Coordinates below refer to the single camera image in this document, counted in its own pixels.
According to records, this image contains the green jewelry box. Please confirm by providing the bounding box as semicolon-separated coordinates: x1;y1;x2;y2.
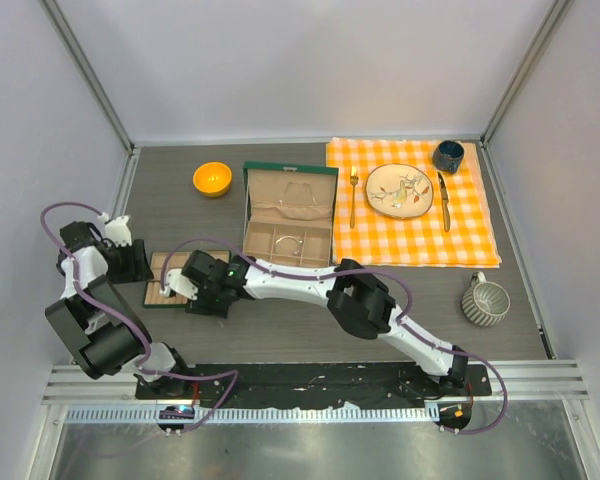
243;161;339;267

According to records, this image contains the green jewelry tray insert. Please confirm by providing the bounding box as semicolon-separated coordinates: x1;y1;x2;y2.
142;249;232;309

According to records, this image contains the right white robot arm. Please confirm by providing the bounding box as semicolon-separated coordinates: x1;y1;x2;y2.
161;250;468;395

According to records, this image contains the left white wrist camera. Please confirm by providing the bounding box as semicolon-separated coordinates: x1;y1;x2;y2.
98;212;133;247

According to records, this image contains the aluminium frame rail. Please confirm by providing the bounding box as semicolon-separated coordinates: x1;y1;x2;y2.
43;360;588;409

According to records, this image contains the beige bird pattern plate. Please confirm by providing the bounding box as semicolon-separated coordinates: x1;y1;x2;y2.
365;164;434;219

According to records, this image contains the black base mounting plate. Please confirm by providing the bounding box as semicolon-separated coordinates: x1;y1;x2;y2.
134;360;491;412

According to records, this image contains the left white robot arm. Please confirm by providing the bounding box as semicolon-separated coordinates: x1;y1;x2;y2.
45;221;193;399

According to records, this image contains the orange white checkered cloth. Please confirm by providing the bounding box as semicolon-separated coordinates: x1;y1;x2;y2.
326;137;502;268

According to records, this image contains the dark blue mug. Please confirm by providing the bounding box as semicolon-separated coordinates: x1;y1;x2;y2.
432;140;465;174

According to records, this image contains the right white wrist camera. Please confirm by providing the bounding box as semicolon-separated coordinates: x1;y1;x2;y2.
160;268;198;300

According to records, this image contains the grey ribbed cup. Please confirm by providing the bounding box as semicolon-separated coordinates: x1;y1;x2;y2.
461;271;511;327

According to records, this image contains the gold knife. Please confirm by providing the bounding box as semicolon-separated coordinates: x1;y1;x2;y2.
437;172;451;233

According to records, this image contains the orange plastic bowl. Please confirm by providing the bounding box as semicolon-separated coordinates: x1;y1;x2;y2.
192;162;233;198

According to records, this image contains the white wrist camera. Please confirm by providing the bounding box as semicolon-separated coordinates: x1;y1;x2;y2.
160;268;198;300
98;212;133;247

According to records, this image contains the gold fork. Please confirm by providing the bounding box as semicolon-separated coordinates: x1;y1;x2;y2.
349;166;359;229

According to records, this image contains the white slotted cable duct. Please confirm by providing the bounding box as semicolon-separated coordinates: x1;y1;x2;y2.
65;403;439;425

